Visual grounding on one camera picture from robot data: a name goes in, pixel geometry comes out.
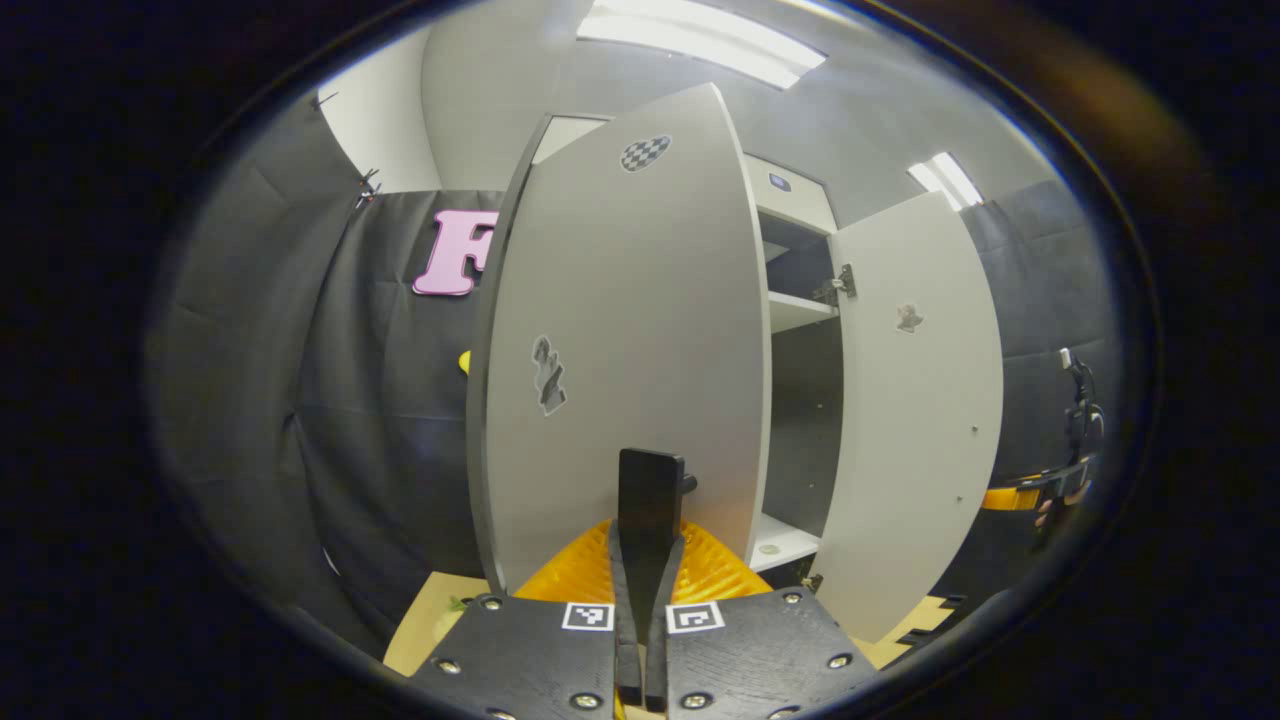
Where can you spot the large ceiling light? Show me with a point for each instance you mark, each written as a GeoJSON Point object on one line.
{"type": "Point", "coordinates": [700, 40]}

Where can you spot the black backdrop cloth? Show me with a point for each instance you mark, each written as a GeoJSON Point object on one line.
{"type": "Point", "coordinates": [300, 420]}
{"type": "Point", "coordinates": [1040, 290]}

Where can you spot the white cabinet shelf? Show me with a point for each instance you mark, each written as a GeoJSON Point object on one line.
{"type": "Point", "coordinates": [795, 312]}
{"type": "Point", "coordinates": [785, 540]}

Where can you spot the metal door hinge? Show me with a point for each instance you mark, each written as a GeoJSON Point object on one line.
{"type": "Point", "coordinates": [812, 580]}
{"type": "Point", "coordinates": [838, 285]}

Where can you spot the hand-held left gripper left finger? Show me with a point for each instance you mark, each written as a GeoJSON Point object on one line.
{"type": "Point", "coordinates": [622, 620]}

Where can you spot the small ceiling light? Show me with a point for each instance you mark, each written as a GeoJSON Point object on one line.
{"type": "Point", "coordinates": [945, 180]}

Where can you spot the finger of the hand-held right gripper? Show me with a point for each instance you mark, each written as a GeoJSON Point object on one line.
{"type": "Point", "coordinates": [1010, 497]}

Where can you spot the grey double-door shoe cabinet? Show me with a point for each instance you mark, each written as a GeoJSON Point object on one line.
{"type": "Point", "coordinates": [800, 420]}

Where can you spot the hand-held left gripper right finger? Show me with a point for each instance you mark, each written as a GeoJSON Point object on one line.
{"type": "Point", "coordinates": [662, 650]}

